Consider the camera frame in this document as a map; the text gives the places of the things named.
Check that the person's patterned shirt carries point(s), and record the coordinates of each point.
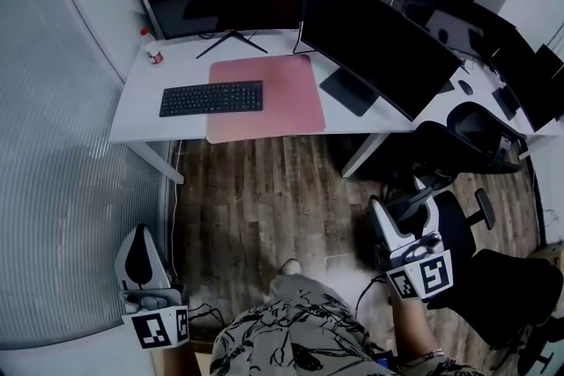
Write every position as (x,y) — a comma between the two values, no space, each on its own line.
(299,334)

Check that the person's left forearm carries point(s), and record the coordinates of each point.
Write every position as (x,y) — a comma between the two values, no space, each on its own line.
(178,361)

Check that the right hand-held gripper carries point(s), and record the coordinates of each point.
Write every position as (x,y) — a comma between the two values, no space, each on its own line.
(432,273)

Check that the white desk leg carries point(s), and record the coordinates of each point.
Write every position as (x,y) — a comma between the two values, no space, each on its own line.
(363,154)
(154,160)

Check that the small blue device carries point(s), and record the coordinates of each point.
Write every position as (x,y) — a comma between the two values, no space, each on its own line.
(384,361)

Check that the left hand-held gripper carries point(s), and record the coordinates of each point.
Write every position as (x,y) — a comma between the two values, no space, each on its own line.
(152,328)

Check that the pink desk mat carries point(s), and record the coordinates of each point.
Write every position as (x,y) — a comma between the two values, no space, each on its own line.
(286,101)

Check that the person's right forearm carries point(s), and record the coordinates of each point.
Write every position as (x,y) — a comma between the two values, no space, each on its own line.
(414,330)

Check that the person's light shoe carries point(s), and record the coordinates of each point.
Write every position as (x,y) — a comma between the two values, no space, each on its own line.
(291,266)

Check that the white bottle with red cap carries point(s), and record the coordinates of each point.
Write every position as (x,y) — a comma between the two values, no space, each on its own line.
(153,50)

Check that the black keyboard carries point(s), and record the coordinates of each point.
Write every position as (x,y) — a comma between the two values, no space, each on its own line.
(211,99)

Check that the striped frosted glass partition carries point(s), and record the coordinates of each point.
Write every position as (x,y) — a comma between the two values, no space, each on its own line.
(53,189)

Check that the cardboard box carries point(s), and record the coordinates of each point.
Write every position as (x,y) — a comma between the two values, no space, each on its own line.
(548,253)

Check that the black office chair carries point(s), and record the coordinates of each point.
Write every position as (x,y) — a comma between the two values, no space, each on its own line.
(506,299)
(467,132)

